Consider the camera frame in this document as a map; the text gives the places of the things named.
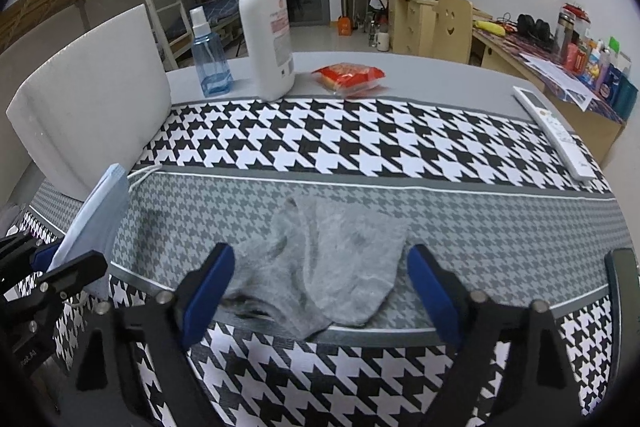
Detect wooden chair smiley cutout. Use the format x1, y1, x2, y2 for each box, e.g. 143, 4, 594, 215
434, 0, 473, 65

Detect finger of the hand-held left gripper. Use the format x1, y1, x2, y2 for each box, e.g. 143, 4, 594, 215
27, 252, 108, 308
0, 232, 63, 275

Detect white foam box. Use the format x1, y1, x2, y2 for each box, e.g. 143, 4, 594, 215
6, 3, 173, 200

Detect white pump bottle red cap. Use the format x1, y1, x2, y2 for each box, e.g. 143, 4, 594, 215
225, 0, 296, 102

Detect black headphones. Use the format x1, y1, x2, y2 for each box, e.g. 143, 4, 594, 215
516, 13, 556, 45

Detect blue spray bottle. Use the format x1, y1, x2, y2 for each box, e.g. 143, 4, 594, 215
189, 6, 234, 98

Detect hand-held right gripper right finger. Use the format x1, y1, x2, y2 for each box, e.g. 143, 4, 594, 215
406, 244, 593, 427

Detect blue face mask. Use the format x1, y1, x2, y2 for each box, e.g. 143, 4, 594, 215
47, 163, 166, 308

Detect houndstooth tablecloth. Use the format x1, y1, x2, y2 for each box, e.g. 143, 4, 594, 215
17, 51, 636, 427

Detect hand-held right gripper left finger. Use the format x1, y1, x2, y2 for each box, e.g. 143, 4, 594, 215
75, 243, 236, 427

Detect wooden desk patterned cloth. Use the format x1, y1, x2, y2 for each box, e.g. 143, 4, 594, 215
470, 14, 628, 168

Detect white papers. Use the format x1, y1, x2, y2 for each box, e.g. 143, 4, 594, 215
520, 52, 596, 112

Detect red snack packet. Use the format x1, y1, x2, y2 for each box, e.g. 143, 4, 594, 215
311, 62, 386, 96

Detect row of toiletry bottles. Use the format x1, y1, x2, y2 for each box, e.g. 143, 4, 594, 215
565, 34, 638, 120

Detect folded blue plaid quilt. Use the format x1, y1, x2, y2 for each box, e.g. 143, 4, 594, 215
192, 0, 241, 25

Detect white remote control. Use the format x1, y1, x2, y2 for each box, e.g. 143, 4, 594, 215
512, 86, 598, 182

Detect grey sock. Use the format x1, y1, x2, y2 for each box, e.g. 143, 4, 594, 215
220, 196, 412, 340

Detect silver thermos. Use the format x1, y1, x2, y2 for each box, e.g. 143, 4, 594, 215
557, 4, 576, 52

